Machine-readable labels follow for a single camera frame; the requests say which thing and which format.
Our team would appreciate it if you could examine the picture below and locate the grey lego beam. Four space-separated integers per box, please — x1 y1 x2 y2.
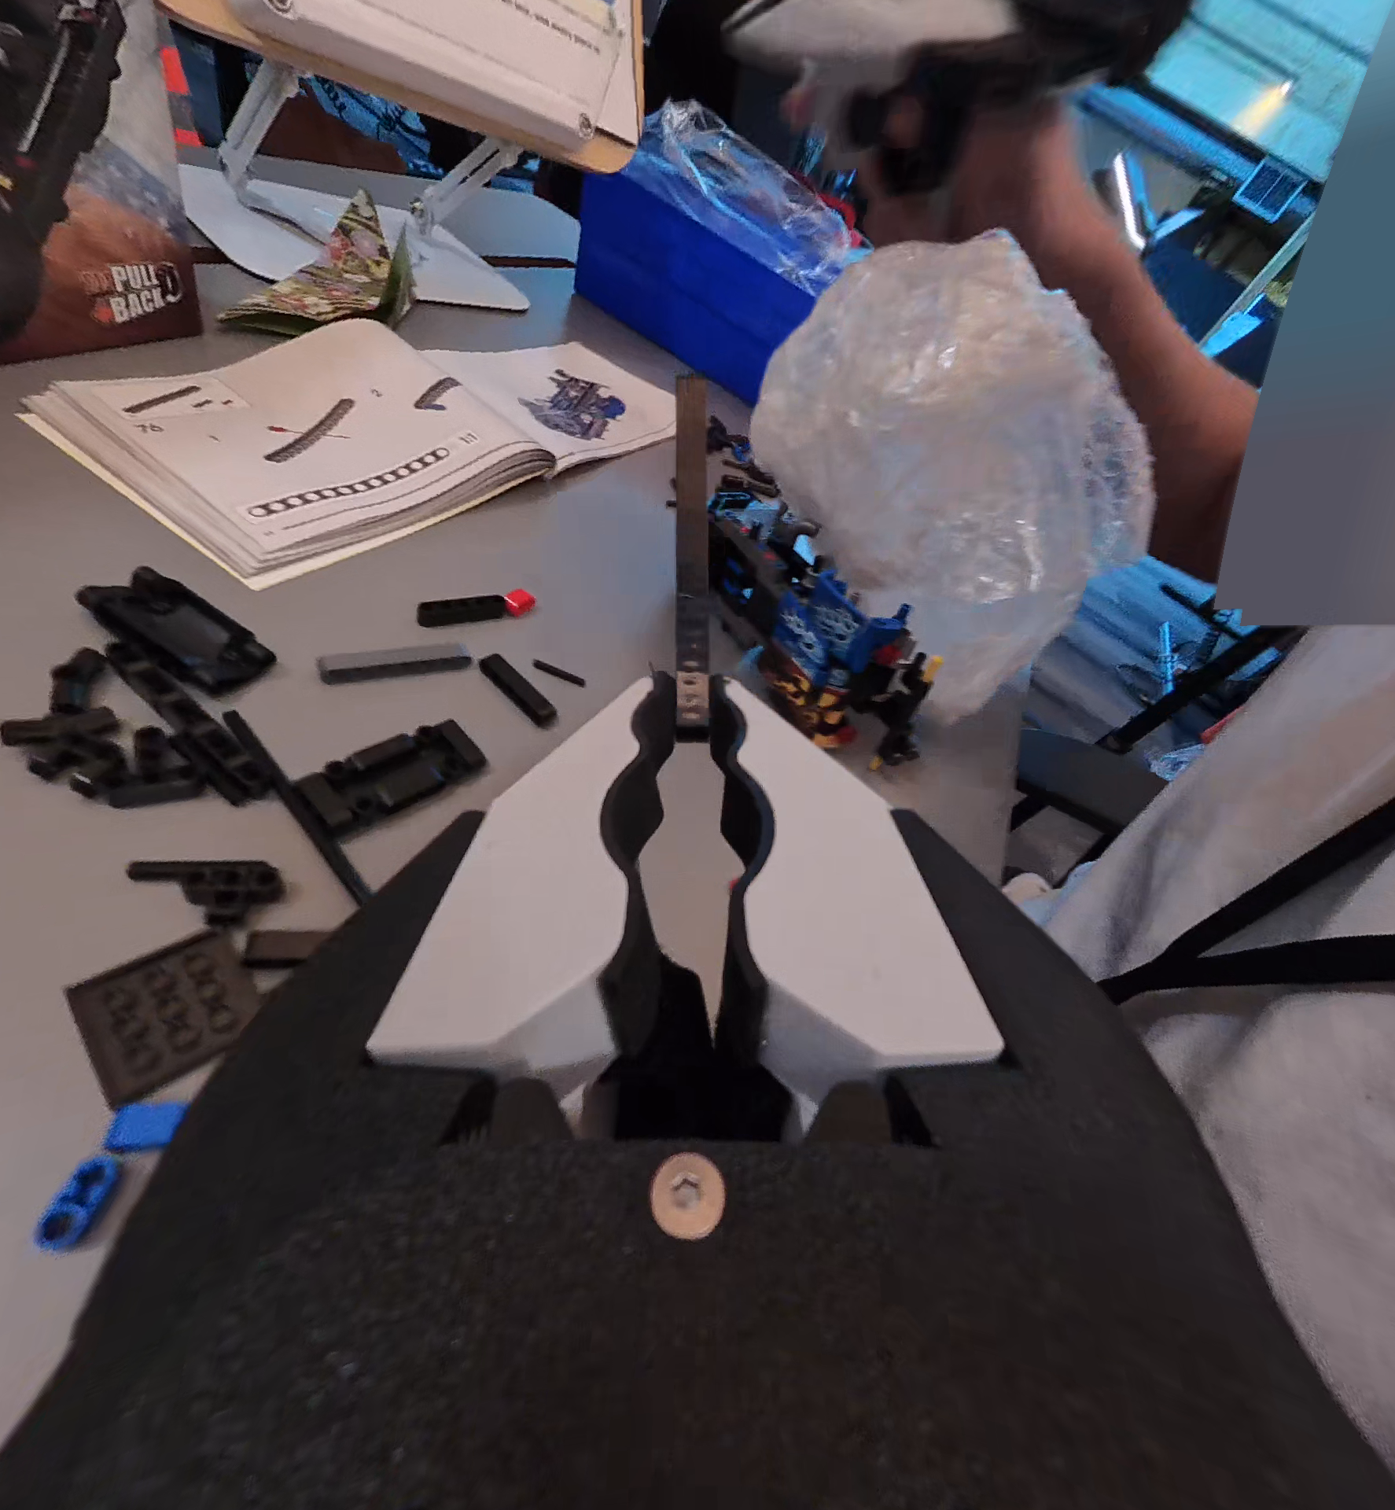
318 643 476 685

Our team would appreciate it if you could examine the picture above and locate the cluster of small lego pins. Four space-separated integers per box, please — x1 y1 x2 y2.
707 415 784 500

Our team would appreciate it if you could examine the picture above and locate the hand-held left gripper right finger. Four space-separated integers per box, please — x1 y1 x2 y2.
709 679 1008 1127

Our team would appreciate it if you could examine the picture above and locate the long black lego beam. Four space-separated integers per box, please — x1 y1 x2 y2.
672 375 714 743

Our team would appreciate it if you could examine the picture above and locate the open lego instruction booklet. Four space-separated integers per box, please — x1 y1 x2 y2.
16 319 682 592

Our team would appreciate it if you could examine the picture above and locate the black strap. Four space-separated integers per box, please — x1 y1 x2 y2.
1101 796 1395 1007

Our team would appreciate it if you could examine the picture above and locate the partly built blue lego vehicle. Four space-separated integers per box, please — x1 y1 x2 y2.
704 489 947 774

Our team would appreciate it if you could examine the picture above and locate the black ringed lego plate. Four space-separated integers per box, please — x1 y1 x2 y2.
64 926 262 1111

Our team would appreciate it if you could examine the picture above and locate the blue plastic storage box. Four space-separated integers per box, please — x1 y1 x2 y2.
574 130 852 409

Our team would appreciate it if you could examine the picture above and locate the short black lego beam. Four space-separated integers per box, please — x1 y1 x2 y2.
479 651 559 727

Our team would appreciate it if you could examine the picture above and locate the white paper manual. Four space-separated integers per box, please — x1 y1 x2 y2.
225 0 640 150

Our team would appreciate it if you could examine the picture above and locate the black lego frame piece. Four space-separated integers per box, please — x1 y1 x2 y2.
294 719 489 840

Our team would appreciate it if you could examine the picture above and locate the pile of black lego connectors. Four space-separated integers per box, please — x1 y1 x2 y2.
0 643 375 910

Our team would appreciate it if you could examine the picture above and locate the dark metal frame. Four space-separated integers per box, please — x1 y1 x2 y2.
1009 555 1313 851

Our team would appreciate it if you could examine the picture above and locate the lego set cardboard box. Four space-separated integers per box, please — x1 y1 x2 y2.
0 0 204 376

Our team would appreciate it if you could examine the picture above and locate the folded colourful leaflet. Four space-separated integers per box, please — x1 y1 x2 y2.
217 195 421 338

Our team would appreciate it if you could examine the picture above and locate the blue lego tile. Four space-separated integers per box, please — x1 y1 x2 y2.
101 1100 190 1155

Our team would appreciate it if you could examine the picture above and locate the blue lego connector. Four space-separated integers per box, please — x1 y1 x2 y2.
35 1156 124 1253

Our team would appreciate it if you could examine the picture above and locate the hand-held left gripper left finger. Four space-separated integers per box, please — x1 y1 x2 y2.
365 676 714 1123

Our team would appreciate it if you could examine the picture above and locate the black lego angled connector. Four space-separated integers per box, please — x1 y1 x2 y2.
125 859 289 925

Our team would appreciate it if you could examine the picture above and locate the white metal book stand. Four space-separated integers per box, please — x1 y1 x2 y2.
179 60 534 315

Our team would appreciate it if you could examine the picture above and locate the large crumpled clear plastic bag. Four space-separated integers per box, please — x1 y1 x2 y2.
751 230 1159 727

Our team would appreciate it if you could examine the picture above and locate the black lego panel piece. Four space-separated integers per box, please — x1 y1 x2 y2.
74 566 278 695

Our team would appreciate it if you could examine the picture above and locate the black beam with red pin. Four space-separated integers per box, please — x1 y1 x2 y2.
416 587 537 629

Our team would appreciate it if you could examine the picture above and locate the wooden stand board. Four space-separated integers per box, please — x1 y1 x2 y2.
154 0 648 177

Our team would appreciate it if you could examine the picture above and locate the small clear plastic bag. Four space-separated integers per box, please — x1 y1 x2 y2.
638 100 855 296

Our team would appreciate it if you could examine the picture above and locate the person's white garment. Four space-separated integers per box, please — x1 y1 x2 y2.
1001 626 1395 1510

